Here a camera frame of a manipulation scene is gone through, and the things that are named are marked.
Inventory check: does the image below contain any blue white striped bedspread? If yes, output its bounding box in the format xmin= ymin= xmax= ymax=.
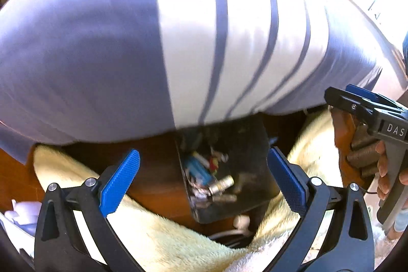
xmin=1 ymin=0 xmax=407 ymax=162

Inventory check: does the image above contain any yellow white small bottle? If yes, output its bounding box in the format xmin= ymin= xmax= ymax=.
xmin=208 ymin=175 xmax=234 ymax=195

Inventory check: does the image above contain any person's right hand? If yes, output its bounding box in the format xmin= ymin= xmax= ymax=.
xmin=376 ymin=141 xmax=391 ymax=200

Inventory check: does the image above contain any cream fluffy rug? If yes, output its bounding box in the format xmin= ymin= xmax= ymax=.
xmin=33 ymin=109 xmax=339 ymax=272

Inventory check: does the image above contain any black trash bin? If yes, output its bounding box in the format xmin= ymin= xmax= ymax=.
xmin=176 ymin=116 xmax=279 ymax=224

